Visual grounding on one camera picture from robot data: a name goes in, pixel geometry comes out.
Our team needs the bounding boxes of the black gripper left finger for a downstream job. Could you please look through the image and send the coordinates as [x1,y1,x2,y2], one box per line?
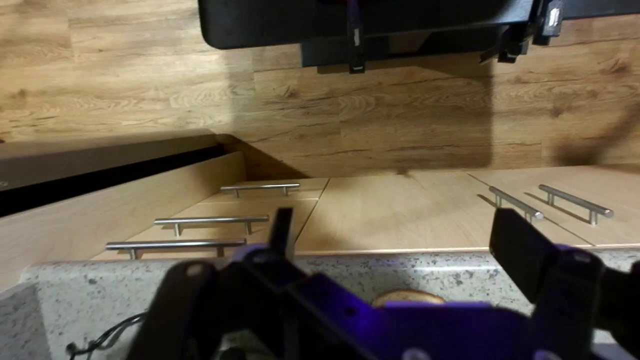
[126,206,375,360]

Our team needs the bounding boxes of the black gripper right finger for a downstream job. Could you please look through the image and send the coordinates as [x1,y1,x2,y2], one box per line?
[487,206,640,360]

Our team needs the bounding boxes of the brown slice of bread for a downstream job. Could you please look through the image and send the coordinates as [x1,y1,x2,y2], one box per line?
[370,287,448,308]

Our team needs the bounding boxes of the light wood base cabinets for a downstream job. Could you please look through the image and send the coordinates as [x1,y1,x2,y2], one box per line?
[0,148,640,296]

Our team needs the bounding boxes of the silver bar drawer handle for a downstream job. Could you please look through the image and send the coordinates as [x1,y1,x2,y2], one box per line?
[218,179,303,200]
[151,213,272,237]
[104,237,248,261]

